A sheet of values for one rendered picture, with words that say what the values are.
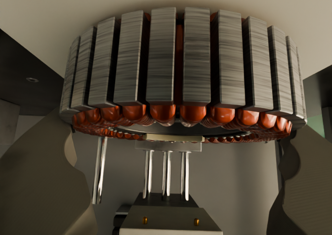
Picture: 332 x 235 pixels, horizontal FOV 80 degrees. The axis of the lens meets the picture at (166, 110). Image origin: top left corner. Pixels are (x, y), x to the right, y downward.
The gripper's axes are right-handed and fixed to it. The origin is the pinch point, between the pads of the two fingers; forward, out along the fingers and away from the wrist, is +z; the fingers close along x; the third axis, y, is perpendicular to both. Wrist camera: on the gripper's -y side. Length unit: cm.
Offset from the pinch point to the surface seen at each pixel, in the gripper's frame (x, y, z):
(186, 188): 2.3, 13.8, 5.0
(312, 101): 14.4, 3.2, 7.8
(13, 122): -20.5, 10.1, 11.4
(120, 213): -6.2, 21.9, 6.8
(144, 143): -2.8, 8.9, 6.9
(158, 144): -1.1, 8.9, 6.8
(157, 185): -1.1, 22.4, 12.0
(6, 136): -20.5, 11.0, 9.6
